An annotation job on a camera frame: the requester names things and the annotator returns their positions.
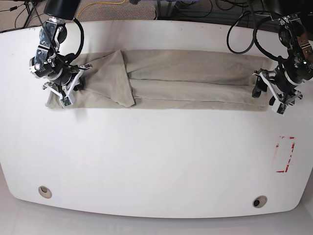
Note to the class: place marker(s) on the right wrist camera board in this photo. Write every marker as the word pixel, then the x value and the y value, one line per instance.
pixel 65 102

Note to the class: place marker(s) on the right table cable grommet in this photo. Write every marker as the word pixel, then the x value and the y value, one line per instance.
pixel 260 201

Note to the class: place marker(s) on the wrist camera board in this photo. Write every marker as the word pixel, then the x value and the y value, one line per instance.
pixel 65 102
pixel 282 108

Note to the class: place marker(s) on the left table cable grommet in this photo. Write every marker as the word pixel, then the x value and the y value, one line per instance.
pixel 45 192

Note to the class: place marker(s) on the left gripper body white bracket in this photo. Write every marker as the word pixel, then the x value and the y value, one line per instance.
pixel 284 92

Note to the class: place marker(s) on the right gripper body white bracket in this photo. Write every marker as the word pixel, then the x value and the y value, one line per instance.
pixel 66 81

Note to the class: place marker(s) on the beige t-shirt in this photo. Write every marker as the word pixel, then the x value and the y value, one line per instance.
pixel 170 79

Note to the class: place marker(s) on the black tripod stand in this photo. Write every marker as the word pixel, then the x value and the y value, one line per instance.
pixel 29 7

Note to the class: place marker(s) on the table cable grommet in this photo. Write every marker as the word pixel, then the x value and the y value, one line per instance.
pixel 260 201
pixel 45 192

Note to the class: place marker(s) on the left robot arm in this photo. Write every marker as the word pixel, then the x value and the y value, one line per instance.
pixel 293 17

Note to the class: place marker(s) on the red tape rectangle marking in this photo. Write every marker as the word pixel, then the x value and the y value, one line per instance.
pixel 283 154

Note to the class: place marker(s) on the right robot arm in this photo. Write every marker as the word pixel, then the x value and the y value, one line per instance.
pixel 48 60

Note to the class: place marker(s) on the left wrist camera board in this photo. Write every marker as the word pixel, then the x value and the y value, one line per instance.
pixel 282 108

